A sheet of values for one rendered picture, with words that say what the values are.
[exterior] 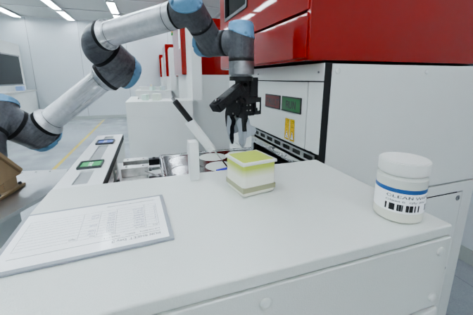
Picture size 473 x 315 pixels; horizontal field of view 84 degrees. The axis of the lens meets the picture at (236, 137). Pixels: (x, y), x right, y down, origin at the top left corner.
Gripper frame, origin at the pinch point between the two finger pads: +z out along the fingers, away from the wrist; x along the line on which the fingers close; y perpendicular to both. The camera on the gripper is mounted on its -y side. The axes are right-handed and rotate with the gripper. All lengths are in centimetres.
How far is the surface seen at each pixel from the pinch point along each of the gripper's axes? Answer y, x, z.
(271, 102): 19.7, 5.7, -11.0
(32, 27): -70, 846, -151
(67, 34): 6, 824, -135
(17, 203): -58, 30, 17
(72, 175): -43.7, 3.5, 2.6
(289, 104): 16.1, -6.8, -11.4
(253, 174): -16.7, -30.0, -2.2
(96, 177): -39.1, -1.3, 2.6
